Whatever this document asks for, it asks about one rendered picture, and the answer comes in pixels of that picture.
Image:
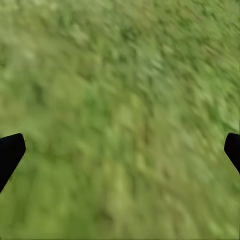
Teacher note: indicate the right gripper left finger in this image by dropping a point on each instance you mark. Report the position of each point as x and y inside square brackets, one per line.
[12, 149]

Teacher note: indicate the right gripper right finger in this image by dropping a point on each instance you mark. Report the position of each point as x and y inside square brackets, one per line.
[232, 149]

